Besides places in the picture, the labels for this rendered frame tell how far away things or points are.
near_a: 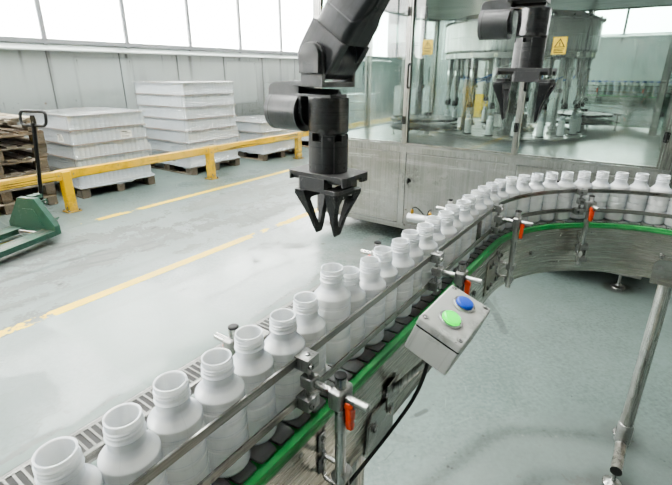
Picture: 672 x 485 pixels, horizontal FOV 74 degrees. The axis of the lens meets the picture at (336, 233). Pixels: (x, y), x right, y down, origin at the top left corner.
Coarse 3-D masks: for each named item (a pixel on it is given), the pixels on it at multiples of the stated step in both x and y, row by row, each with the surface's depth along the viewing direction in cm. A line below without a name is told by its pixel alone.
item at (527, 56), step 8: (520, 40) 83; (536, 40) 82; (544, 40) 83; (520, 48) 84; (528, 48) 83; (536, 48) 83; (544, 48) 83; (520, 56) 84; (528, 56) 83; (536, 56) 83; (512, 64) 86; (520, 64) 84; (528, 64) 84; (536, 64) 84; (496, 72) 87; (504, 72) 86; (512, 72) 86; (544, 72) 83; (552, 72) 83
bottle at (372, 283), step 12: (360, 264) 80; (372, 264) 79; (360, 276) 81; (372, 276) 79; (372, 288) 79; (384, 288) 80; (384, 300) 82; (372, 312) 81; (384, 312) 83; (372, 324) 82
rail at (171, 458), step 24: (480, 216) 121; (480, 240) 125; (360, 312) 74; (192, 384) 56; (264, 384) 56; (240, 408) 53; (288, 408) 62; (264, 432) 58; (96, 456) 47; (168, 456) 45; (240, 456) 55; (144, 480) 43
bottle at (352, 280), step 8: (344, 272) 78; (352, 272) 78; (344, 280) 75; (352, 280) 75; (360, 280) 77; (352, 288) 75; (360, 288) 77; (352, 296) 75; (360, 296) 76; (352, 304) 75; (360, 304) 76; (352, 312) 76; (360, 320) 77; (352, 328) 77; (360, 328) 78; (352, 336) 77; (360, 336) 78; (352, 344) 78; (360, 352) 79
